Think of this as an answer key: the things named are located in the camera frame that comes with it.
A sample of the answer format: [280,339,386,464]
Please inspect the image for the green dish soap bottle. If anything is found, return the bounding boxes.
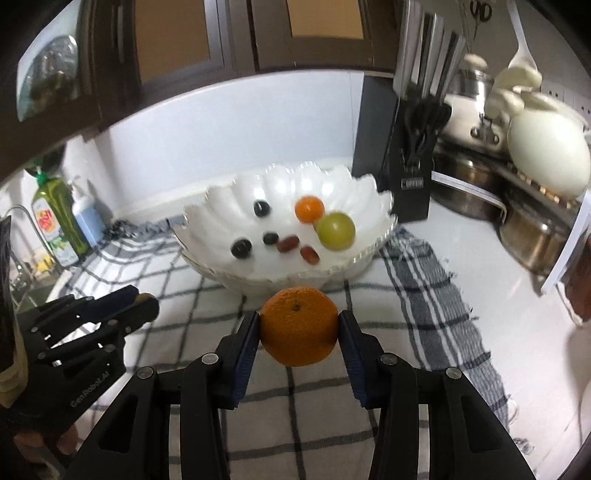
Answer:
[31,167,91,268]

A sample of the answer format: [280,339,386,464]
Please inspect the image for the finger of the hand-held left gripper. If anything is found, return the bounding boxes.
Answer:
[16,285,140,340]
[30,294,160,367]

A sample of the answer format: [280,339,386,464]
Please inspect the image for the orange mandarin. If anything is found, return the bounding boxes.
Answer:
[294,196,325,224]
[259,286,340,367]

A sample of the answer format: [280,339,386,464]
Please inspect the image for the blue soap dispenser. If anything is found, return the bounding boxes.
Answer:
[69,180,106,248]

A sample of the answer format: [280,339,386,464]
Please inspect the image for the stainless steel pots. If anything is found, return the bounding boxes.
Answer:
[433,137,591,297]

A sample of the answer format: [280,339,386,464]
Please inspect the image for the steel faucet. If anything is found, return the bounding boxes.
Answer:
[0,205,29,296]

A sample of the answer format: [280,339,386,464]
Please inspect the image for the steel cooking pot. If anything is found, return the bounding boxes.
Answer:
[431,148,505,220]
[499,194,583,276]

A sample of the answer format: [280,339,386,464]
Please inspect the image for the white ceramic pot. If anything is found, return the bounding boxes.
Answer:
[507,91,591,198]

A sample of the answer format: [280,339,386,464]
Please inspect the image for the person's left hand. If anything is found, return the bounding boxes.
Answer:
[11,422,82,467]

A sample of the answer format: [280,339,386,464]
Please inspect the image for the white ladle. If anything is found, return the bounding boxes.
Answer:
[492,0,544,93]

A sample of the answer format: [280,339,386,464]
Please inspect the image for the black white checkered cloth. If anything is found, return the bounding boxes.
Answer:
[46,220,522,480]

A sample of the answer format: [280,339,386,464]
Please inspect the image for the white scalloped ceramic bowl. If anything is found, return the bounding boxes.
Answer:
[173,161,399,298]

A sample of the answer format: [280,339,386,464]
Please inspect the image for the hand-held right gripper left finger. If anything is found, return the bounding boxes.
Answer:
[62,311,260,480]

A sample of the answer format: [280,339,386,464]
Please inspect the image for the dark wooden cabinet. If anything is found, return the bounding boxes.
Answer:
[0,0,403,185]

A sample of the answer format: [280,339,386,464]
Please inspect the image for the white wall socket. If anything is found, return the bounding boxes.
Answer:
[570,90,591,120]
[542,80,570,101]

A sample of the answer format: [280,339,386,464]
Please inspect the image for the row of steel knives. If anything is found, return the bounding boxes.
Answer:
[392,9,469,101]

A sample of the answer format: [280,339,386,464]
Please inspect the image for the black kitchen shears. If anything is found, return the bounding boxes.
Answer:
[468,0,495,22]

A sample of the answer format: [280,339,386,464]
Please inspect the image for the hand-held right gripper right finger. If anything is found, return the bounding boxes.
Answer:
[339,310,539,480]

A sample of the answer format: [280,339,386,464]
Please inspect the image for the black knife block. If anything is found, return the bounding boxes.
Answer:
[353,74,435,221]

